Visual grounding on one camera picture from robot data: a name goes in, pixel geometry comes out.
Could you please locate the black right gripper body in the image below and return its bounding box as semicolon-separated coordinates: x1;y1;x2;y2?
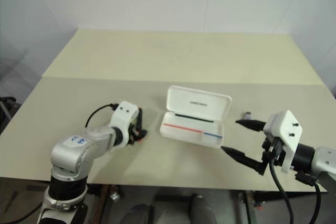
261;135;287;167

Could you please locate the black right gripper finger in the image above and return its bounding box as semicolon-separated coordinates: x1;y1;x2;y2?
235;119;267;132
220;145;267;177

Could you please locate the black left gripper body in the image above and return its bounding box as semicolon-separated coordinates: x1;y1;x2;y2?
128;112;140;146

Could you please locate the white hinged pencil case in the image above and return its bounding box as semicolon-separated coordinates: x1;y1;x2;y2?
159;85;233;150

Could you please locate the dark equipment beside table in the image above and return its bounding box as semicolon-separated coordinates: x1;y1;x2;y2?
0;96;17;132

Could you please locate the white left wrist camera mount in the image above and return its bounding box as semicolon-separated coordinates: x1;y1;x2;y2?
108;101;140;147

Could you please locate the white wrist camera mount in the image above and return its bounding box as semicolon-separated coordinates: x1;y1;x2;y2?
108;101;140;147
262;110;303;175

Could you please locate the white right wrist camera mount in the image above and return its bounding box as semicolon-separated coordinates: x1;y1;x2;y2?
262;110;303;175

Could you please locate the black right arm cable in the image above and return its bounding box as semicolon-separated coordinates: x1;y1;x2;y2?
267;159;323;224

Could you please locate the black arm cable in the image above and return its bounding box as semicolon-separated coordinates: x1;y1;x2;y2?
267;159;323;224
85;103;119;128

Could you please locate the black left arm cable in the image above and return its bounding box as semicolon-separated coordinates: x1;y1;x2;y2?
85;103;119;128

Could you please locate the metal table frame leg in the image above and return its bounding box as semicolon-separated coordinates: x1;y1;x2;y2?
237;190;264;224
98;184;124;224

